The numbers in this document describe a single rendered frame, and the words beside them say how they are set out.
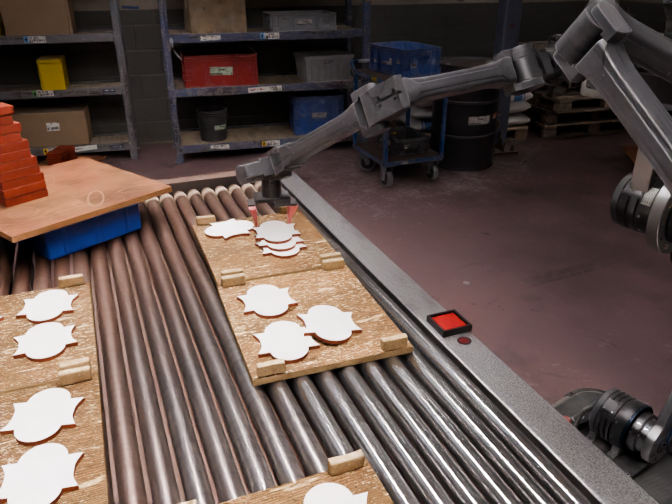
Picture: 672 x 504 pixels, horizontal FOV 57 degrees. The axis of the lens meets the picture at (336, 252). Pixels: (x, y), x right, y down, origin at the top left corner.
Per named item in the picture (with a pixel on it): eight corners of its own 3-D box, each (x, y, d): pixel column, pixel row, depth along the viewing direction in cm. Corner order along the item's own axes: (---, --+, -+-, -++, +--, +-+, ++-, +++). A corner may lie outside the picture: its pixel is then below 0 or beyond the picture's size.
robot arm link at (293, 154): (397, 126, 142) (383, 81, 142) (380, 128, 138) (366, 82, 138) (289, 180, 174) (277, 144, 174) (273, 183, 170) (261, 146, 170)
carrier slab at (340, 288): (346, 270, 167) (346, 264, 166) (413, 352, 132) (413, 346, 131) (217, 291, 156) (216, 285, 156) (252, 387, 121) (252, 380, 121)
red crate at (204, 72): (252, 77, 595) (250, 47, 583) (259, 85, 556) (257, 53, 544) (182, 80, 579) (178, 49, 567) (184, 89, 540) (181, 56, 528)
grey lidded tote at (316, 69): (340, 74, 612) (341, 48, 601) (354, 80, 582) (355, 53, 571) (292, 77, 595) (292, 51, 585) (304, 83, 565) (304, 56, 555)
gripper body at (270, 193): (291, 203, 179) (290, 179, 175) (256, 206, 176) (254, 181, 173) (287, 195, 184) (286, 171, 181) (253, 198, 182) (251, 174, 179)
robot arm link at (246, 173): (294, 174, 169) (285, 144, 169) (258, 182, 163) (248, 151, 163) (276, 185, 179) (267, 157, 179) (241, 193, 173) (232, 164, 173)
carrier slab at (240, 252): (299, 214, 203) (299, 210, 202) (345, 267, 168) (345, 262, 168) (192, 229, 192) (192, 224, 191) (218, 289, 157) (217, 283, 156)
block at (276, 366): (284, 367, 125) (284, 356, 123) (287, 372, 123) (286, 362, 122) (255, 373, 123) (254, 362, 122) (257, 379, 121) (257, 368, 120)
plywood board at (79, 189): (86, 161, 222) (85, 156, 221) (172, 191, 193) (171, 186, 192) (-66, 199, 187) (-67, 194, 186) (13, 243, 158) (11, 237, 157)
